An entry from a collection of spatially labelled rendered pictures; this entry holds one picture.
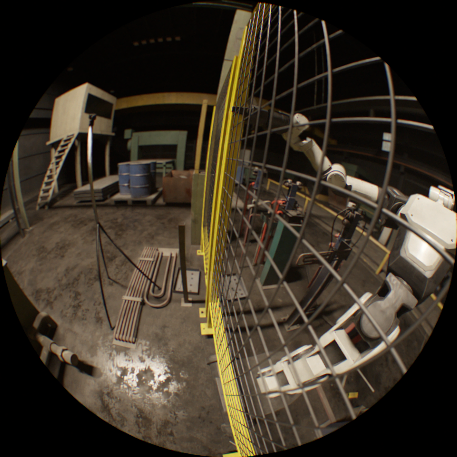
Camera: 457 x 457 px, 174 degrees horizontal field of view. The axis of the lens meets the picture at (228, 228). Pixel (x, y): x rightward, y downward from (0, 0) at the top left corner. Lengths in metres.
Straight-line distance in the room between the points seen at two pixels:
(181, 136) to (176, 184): 6.67
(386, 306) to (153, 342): 1.38
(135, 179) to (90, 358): 3.58
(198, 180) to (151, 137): 8.85
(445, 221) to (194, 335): 1.54
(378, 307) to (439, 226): 0.29
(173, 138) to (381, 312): 10.25
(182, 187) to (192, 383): 3.44
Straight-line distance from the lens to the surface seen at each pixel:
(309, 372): 0.65
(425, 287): 0.51
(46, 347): 1.58
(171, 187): 3.61
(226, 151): 0.53
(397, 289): 0.49
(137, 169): 3.92
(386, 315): 0.47
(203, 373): 1.26
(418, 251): 0.51
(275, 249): 1.45
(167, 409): 1.29
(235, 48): 2.60
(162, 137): 10.31
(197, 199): 1.92
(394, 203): 0.67
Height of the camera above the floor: 1.25
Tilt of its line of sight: 27 degrees down
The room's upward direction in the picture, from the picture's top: 8 degrees clockwise
